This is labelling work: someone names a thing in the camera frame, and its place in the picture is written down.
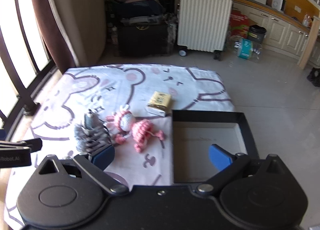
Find light blue lace bundle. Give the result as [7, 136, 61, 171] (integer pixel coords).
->
[74, 124, 111, 154]

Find pink crochet doll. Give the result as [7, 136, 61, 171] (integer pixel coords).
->
[106, 104, 165, 153]

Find yellow tissue pack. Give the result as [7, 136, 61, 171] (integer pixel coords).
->
[146, 91, 171, 117]

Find grey crochet creature toy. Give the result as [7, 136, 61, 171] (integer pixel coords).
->
[83, 109, 103, 130]

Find black open box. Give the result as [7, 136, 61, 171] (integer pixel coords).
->
[172, 110, 259, 184]

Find dark window railing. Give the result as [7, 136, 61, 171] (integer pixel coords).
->
[1, 0, 54, 136]

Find cartoon print bed sheet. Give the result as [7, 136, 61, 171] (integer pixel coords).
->
[4, 64, 234, 229]

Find water bottle pack teal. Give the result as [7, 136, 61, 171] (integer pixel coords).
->
[229, 36, 262, 62]

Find dark brown curtain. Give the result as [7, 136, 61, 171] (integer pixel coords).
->
[32, 0, 88, 73]

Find black trash bin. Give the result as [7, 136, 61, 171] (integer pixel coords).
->
[247, 24, 267, 44]

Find red cardboard box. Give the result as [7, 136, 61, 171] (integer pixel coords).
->
[229, 9, 249, 39]

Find black luggage bag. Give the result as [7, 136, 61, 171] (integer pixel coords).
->
[112, 0, 177, 58]

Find white ribbed suitcase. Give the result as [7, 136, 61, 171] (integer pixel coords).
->
[177, 0, 232, 60]

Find cream cabinet counter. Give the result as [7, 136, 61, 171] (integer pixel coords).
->
[233, 0, 310, 61]

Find white small appliance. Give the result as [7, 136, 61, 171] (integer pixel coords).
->
[271, 0, 286, 13]

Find beige wooden post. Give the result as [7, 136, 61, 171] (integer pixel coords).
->
[298, 15, 320, 70]

